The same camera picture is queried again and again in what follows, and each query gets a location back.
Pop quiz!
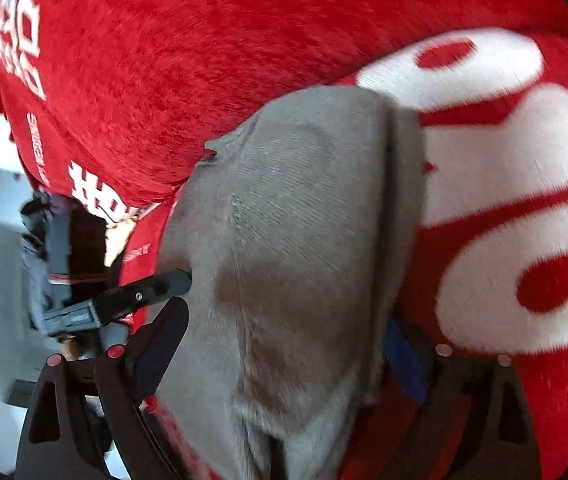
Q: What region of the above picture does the red wedding bed cover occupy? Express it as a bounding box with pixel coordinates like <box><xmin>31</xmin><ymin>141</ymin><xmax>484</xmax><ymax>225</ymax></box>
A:
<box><xmin>125</xmin><ymin>28</ymin><xmax>568</xmax><ymax>479</ymax></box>

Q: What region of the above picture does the person's left hand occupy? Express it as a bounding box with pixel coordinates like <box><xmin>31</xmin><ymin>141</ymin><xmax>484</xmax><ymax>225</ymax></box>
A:
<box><xmin>61</xmin><ymin>338</ymin><xmax>84</xmax><ymax>361</ymax></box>

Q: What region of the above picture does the red wedding pillow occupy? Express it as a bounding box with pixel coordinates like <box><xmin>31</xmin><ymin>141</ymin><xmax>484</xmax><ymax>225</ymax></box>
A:
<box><xmin>0</xmin><ymin>0</ymin><xmax>568</xmax><ymax>223</ymax></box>

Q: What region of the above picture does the pile of dark clothes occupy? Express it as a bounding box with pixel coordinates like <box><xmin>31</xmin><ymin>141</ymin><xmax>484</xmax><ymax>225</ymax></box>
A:
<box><xmin>20</xmin><ymin>192</ymin><xmax>127</xmax><ymax>333</ymax></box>

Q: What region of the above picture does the grey knit sweater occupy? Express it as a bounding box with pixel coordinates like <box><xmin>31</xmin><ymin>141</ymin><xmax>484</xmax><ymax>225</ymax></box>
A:
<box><xmin>157</xmin><ymin>86</ymin><xmax>425</xmax><ymax>479</ymax></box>

